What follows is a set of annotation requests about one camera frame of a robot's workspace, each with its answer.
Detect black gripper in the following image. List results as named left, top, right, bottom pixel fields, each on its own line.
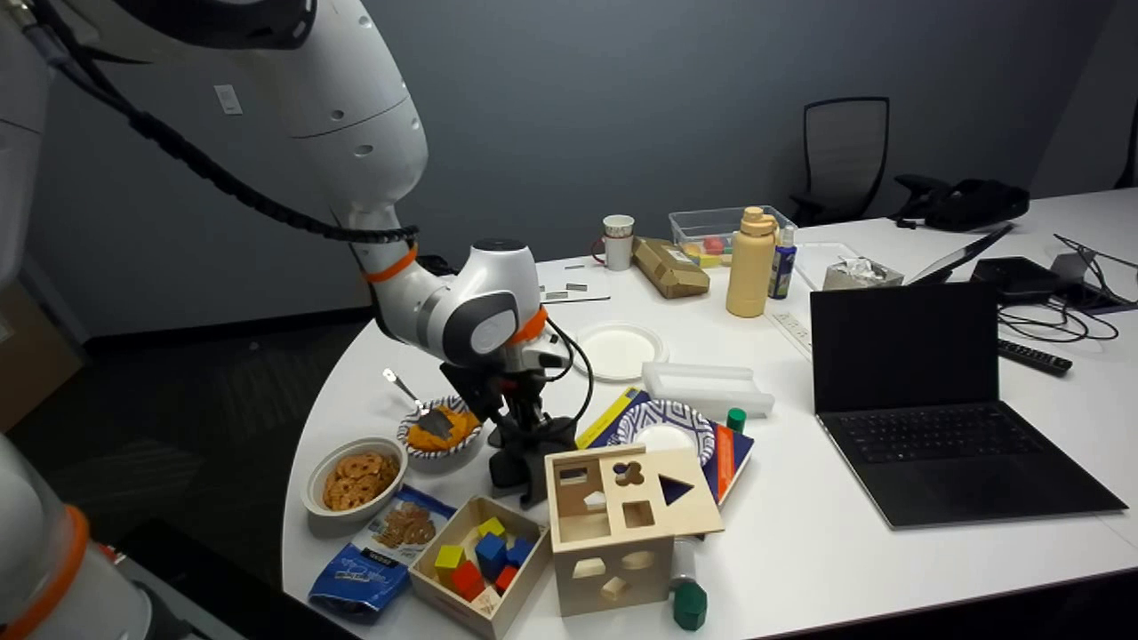
left=489, top=367, right=560, bottom=480

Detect patterned bowl of orange chips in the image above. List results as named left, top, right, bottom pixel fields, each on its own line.
left=398, top=394, right=489, bottom=466

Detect wooden shape sorter box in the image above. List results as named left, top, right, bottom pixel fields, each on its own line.
left=539, top=442, right=728, bottom=619

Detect metal spoon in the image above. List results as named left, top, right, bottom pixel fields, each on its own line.
left=379, top=367, right=455, bottom=442

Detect white round plate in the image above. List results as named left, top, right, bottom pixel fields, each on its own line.
left=571, top=324, right=665, bottom=388

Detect wooden block tray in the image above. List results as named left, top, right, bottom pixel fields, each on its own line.
left=406, top=491, right=556, bottom=640

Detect white bowl of pretzels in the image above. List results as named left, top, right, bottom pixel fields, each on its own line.
left=298, top=433, right=412, bottom=527

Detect clear plastic container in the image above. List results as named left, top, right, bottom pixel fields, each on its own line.
left=665, top=204, right=799, bottom=271
left=640, top=360, right=780, bottom=425

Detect colourful book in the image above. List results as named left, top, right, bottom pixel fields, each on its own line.
left=575, top=383, right=758, bottom=508

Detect blue snack bag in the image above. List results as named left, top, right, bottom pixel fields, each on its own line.
left=306, top=484, right=461, bottom=625

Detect clear bottle with green cap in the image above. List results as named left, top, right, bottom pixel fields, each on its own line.
left=665, top=543, right=710, bottom=636

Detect small jar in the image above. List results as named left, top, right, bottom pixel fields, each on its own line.
left=592, top=210, right=640, bottom=275

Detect brown cracker box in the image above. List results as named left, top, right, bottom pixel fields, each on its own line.
left=628, top=236, right=714, bottom=301

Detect tan squeeze bottle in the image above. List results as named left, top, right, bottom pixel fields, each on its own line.
left=722, top=204, right=783, bottom=324

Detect dark small bottle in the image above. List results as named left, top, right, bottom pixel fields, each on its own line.
left=769, top=226, right=799, bottom=301

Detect white tissue pack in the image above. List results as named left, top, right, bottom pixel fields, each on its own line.
left=822, top=253, right=905, bottom=297

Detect white paper sheets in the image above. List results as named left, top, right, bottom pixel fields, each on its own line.
left=792, top=218, right=1014, bottom=292

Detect black laptop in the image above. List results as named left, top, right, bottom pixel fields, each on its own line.
left=807, top=278, right=1132, bottom=534

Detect black mesh office chair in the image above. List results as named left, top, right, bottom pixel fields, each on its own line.
left=786, top=94, right=896, bottom=233

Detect black bag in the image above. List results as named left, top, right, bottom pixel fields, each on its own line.
left=891, top=170, right=1033, bottom=236

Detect black remote control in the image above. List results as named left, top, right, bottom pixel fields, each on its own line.
left=997, top=337, right=1077, bottom=383

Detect black tablet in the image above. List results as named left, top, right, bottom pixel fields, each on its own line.
left=966, top=253, right=1058, bottom=307

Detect grey desk device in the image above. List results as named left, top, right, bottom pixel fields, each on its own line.
left=1049, top=233, right=1138, bottom=316

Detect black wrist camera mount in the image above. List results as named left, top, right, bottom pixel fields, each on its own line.
left=438, top=360, right=515, bottom=421

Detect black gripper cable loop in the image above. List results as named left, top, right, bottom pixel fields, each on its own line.
left=539, top=316, right=599, bottom=433

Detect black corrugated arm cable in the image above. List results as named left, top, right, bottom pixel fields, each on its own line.
left=0, top=0, right=423, bottom=247

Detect grey tangled cables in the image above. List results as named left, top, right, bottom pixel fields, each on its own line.
left=997, top=292, right=1125, bottom=351

